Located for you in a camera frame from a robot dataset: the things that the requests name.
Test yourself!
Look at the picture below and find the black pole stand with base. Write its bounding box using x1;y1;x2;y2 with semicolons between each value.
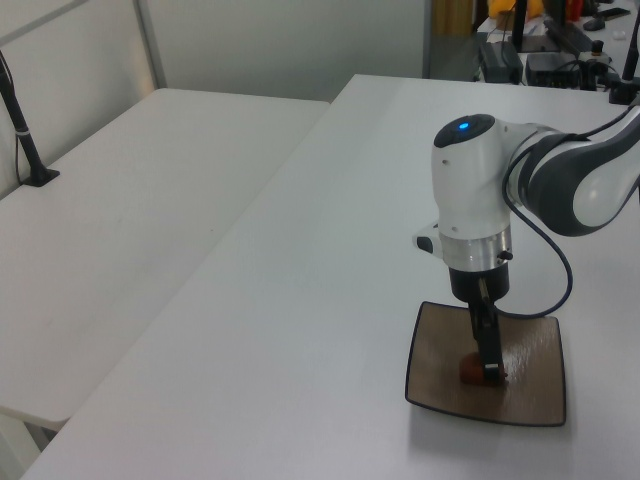
0;49;62;189

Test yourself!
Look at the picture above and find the yellow plush toy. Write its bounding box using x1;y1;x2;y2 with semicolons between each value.
487;0;544;19

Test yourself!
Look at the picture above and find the black clamp stand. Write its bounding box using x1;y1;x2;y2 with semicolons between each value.
606;19;640;106

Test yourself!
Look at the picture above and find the black monitor pole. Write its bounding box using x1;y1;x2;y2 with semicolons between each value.
509;0;529;54

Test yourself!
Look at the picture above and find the grey partition frame post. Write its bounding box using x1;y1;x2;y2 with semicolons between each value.
133;0;169;96

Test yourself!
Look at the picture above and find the black electronics box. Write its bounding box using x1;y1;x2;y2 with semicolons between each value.
524;52;584;90

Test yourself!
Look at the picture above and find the black power supply box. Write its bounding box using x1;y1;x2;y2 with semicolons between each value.
477;40;523;84

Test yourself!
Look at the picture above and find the square brown ceramic plate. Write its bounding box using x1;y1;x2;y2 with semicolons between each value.
403;300;568;428

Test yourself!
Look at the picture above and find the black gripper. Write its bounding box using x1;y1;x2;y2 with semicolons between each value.
447;266;512;384

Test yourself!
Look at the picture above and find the small round red-brown food item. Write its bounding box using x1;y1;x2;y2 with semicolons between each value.
458;352;508;387

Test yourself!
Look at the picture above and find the dark blue gripper cable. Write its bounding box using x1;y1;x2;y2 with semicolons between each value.
501;102;640;320

